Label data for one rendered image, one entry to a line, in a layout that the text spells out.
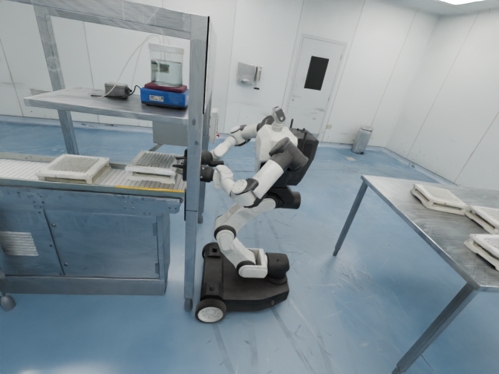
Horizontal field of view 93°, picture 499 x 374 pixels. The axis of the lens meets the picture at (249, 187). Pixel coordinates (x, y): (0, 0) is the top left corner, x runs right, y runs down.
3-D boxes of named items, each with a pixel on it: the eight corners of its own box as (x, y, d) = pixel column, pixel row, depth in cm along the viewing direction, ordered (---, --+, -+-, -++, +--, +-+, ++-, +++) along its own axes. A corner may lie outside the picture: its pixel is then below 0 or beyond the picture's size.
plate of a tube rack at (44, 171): (110, 160, 140) (109, 157, 139) (90, 180, 119) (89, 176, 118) (64, 156, 136) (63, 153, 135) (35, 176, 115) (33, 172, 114)
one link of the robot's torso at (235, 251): (256, 255, 185) (231, 210, 162) (260, 276, 168) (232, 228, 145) (238, 262, 187) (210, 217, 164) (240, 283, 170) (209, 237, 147)
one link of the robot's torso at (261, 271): (262, 259, 188) (265, 246, 182) (266, 280, 171) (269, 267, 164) (236, 258, 185) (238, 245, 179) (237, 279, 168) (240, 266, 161)
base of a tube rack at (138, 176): (141, 161, 142) (141, 157, 141) (183, 165, 146) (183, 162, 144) (125, 179, 121) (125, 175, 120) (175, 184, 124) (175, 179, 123)
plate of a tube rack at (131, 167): (141, 153, 140) (140, 150, 139) (183, 157, 143) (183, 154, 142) (125, 171, 119) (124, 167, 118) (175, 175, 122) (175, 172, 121)
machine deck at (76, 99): (196, 109, 135) (197, 102, 133) (187, 128, 102) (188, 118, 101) (77, 93, 126) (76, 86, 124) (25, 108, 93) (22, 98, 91)
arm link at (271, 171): (256, 214, 106) (288, 178, 110) (241, 197, 98) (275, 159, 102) (243, 205, 115) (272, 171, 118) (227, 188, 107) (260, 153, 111)
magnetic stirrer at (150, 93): (190, 102, 130) (191, 84, 126) (185, 110, 112) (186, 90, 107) (152, 97, 127) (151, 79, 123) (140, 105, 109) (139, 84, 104)
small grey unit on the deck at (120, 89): (135, 97, 121) (134, 84, 118) (130, 99, 115) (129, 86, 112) (109, 93, 119) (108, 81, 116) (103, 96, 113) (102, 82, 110)
